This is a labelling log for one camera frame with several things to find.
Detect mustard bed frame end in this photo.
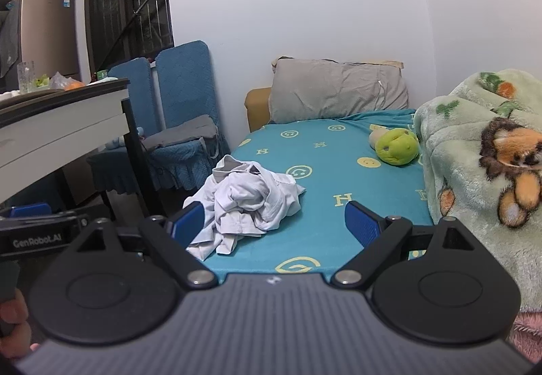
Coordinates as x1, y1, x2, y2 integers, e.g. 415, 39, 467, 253
245, 88, 274, 132

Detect person's left hand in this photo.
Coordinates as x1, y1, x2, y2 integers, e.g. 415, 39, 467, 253
0, 288, 42, 359

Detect grey seat cushion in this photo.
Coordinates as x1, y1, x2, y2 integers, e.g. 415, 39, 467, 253
142, 114, 218, 148

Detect grey pillow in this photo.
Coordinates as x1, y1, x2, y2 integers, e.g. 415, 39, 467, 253
269, 57, 409, 124

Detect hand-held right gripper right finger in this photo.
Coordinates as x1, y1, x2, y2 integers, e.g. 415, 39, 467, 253
330, 201, 487, 290

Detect hanging grey cloth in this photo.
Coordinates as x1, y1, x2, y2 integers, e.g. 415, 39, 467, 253
0, 0, 22, 81

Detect green printed fleece blanket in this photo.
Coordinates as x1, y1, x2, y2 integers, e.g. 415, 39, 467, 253
413, 69, 542, 312

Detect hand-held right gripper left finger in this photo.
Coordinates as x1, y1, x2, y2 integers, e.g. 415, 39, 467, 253
63, 202, 218, 290

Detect clear glass cup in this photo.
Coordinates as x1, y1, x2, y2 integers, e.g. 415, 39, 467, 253
17, 61, 37, 94

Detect blue covered chair with cushion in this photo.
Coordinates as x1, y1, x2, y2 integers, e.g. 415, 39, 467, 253
140, 40, 231, 191

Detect white garment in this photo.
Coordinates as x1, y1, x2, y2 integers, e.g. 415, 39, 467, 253
183, 155, 306, 261

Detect plastic bag with orange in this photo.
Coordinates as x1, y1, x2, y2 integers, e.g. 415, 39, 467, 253
48, 71, 87, 91

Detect bronze refrigerator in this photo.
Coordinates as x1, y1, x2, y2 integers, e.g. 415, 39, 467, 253
19, 0, 81, 81

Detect green plush toy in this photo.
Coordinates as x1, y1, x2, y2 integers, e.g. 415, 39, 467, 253
375, 128, 420, 166

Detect white table with dark top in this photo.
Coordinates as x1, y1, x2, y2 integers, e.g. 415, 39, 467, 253
0, 78, 166, 219

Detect pink fluffy cloth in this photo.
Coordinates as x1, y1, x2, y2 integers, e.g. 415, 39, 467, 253
510, 309, 542, 344

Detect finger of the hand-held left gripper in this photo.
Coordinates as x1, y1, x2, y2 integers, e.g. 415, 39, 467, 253
7, 202, 54, 219

